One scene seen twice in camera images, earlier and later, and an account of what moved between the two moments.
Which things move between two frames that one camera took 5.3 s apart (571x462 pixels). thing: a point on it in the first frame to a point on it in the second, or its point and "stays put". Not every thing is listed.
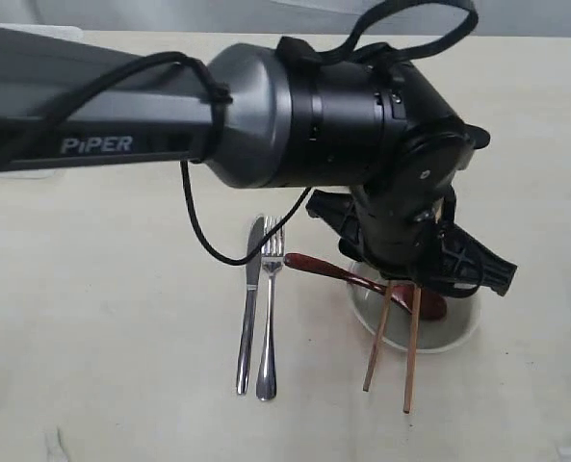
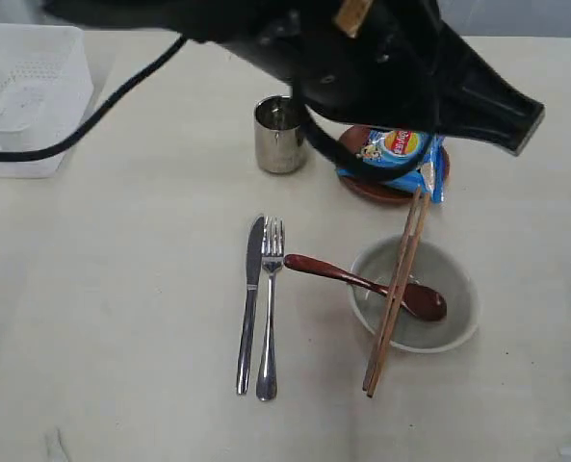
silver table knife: x=253 y=281 stays put
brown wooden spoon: x=431 y=307 stays put
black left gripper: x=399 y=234 to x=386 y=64
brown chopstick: x=412 y=347 to x=399 y=295
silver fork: x=272 y=254 stays put
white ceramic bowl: x=433 y=335 stays put
